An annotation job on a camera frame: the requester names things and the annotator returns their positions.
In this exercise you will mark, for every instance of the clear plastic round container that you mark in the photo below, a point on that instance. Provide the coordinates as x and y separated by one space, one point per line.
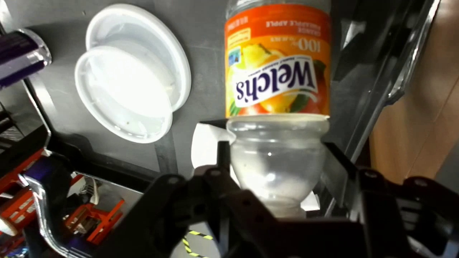
124 105

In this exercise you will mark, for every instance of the purple soap pump bottle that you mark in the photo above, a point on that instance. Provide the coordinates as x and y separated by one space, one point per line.
22 55

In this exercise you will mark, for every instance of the juice bottle with orange label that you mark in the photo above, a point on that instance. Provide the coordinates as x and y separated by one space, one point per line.
277 72

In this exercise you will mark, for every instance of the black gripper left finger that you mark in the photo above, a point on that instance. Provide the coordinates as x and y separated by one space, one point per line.
224 167

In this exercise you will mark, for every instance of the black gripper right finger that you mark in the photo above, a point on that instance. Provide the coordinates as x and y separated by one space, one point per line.
342 165

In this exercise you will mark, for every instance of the clear plastic lid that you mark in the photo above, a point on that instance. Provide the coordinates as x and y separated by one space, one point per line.
144 33

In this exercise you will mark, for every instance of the silver foil bags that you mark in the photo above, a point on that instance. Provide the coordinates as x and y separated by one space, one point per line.
43 210

